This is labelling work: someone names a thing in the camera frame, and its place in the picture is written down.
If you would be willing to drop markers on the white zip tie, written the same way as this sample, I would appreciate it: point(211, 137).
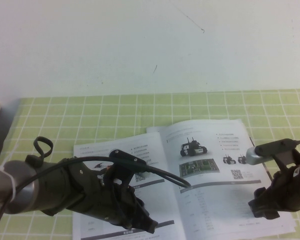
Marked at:
point(12, 186)

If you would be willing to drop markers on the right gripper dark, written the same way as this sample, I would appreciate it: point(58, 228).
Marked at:
point(292, 190)

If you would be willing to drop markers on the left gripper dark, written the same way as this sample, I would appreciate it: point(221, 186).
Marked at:
point(107, 205)

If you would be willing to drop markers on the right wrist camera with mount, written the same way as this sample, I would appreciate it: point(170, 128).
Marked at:
point(252, 157)

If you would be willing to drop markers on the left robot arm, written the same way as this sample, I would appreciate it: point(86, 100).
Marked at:
point(27, 200)

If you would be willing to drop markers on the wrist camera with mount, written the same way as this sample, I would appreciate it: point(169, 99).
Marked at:
point(252, 157)
point(120, 170)

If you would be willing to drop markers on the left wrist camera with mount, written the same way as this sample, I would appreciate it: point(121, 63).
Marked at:
point(120, 170)

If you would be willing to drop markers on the green checkered tablecloth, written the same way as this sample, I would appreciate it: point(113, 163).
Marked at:
point(90, 117)

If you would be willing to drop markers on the white product booklet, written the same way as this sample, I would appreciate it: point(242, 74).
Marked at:
point(210, 200)

